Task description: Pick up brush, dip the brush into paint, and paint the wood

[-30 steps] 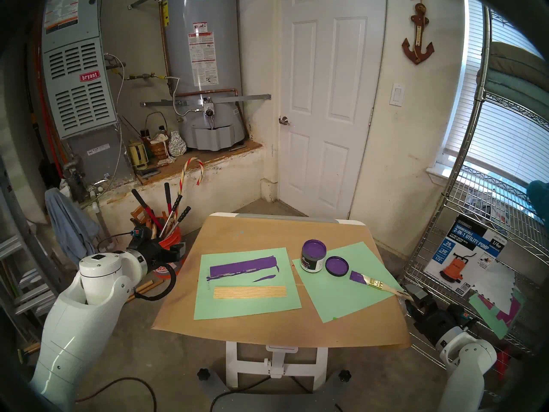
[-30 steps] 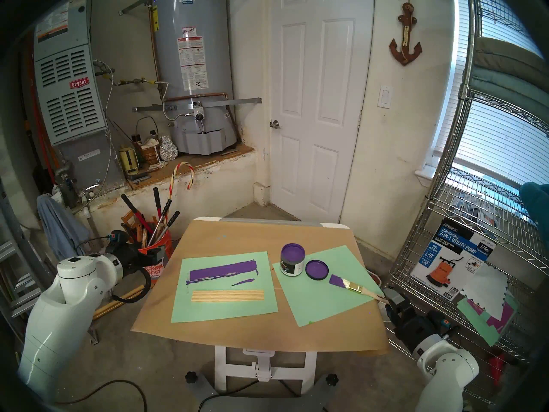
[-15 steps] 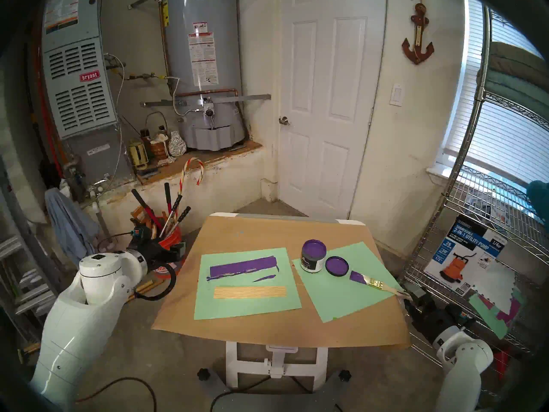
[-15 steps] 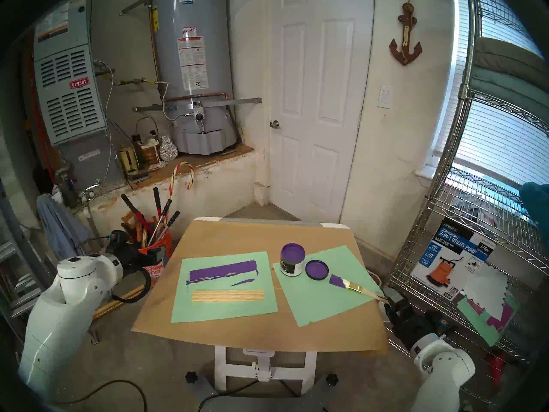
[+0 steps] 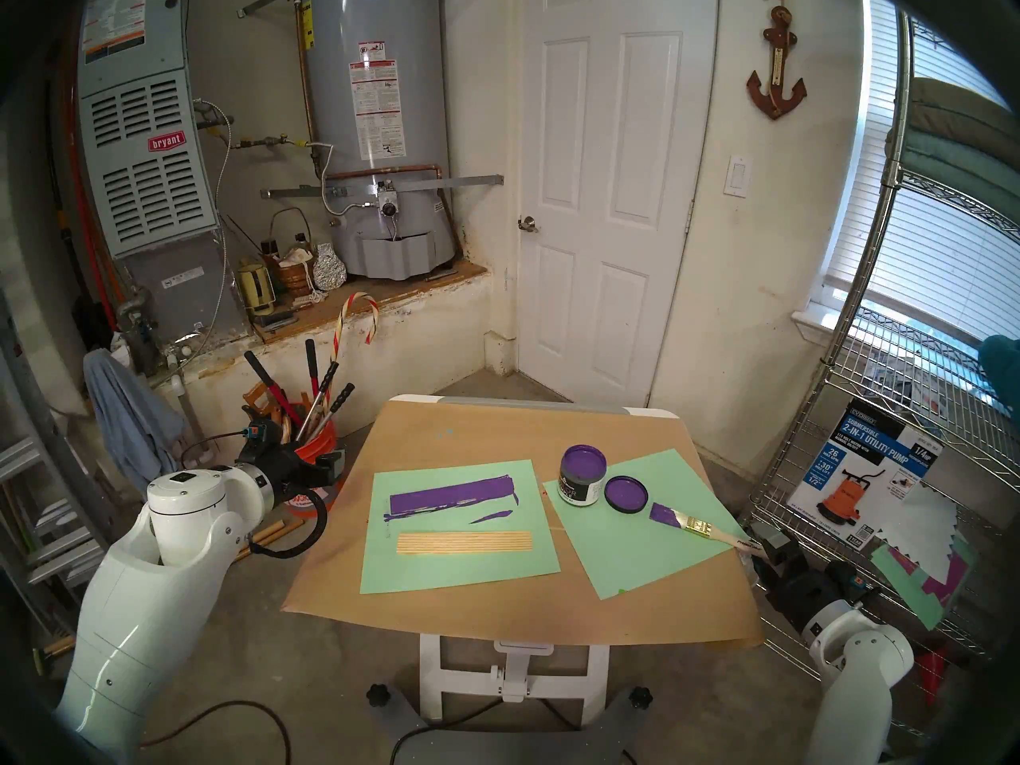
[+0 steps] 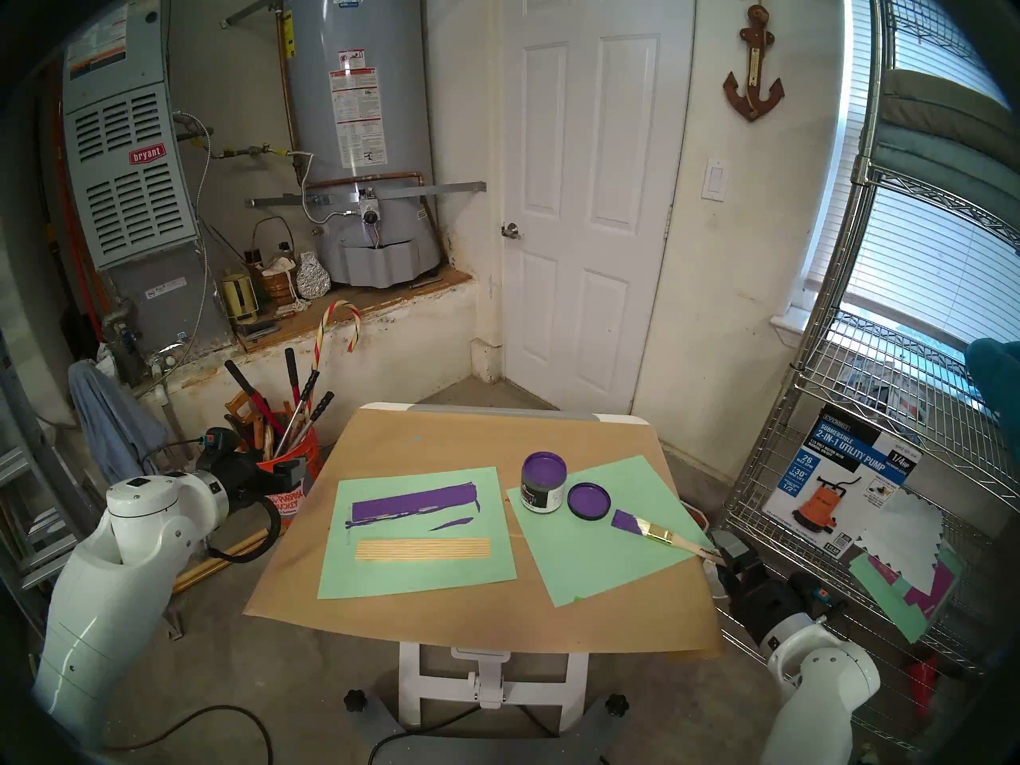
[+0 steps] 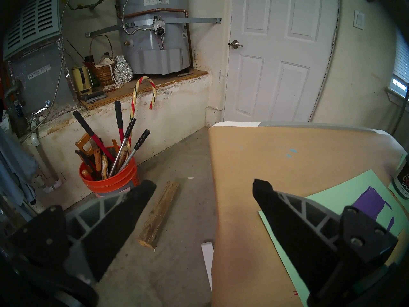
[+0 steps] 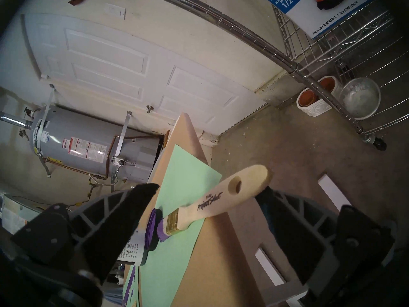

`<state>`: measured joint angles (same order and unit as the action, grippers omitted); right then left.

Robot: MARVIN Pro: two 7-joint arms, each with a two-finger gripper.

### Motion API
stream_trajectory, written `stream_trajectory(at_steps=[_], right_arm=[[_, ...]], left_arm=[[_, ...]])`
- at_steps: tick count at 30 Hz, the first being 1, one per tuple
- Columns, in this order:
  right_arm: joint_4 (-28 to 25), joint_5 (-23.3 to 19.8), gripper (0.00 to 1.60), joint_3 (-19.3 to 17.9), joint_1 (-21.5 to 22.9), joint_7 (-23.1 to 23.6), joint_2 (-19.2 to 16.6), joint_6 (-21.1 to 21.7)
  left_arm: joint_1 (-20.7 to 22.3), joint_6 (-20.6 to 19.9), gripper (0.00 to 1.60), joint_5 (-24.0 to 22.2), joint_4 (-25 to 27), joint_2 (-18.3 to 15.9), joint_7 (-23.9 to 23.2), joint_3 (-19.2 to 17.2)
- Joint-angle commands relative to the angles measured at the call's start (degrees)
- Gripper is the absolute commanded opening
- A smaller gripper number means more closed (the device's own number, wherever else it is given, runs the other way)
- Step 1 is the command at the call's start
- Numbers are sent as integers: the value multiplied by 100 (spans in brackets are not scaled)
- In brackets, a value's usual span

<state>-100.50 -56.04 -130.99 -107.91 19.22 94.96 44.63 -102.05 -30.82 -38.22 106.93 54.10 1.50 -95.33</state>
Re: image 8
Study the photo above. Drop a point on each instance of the white ceramic planter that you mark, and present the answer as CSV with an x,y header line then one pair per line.
x,y
314,109

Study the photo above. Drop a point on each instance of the white light switch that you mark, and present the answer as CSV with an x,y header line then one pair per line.
x,y
115,11

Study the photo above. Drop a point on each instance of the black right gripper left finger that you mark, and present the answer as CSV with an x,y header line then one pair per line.
x,y
108,226

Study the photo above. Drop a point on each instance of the purple black jar lid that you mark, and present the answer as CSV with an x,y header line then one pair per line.
x,y
153,228

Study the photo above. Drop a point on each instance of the wooden paint brush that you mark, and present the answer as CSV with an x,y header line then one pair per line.
x,y
217,200

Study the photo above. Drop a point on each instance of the grey water heater tank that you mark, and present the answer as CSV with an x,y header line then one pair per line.
x,y
96,143

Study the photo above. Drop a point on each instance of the grey metal bowl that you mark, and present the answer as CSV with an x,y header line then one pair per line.
x,y
359,98

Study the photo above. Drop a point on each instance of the terracotta flower pot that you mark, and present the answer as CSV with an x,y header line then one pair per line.
x,y
308,98
327,84

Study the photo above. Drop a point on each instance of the purple paint jar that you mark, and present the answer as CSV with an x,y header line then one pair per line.
x,y
132,248

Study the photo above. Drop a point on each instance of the green paper sheet purple stripe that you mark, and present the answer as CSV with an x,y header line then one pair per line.
x,y
129,287

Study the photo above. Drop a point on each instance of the utility pump cardboard box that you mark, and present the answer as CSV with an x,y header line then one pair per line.
x,y
335,12

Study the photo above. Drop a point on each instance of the white panel door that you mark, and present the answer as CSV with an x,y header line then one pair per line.
x,y
127,69

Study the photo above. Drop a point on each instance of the silver door knob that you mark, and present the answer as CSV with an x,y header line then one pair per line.
x,y
149,109

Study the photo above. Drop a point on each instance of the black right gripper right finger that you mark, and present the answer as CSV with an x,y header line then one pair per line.
x,y
297,232

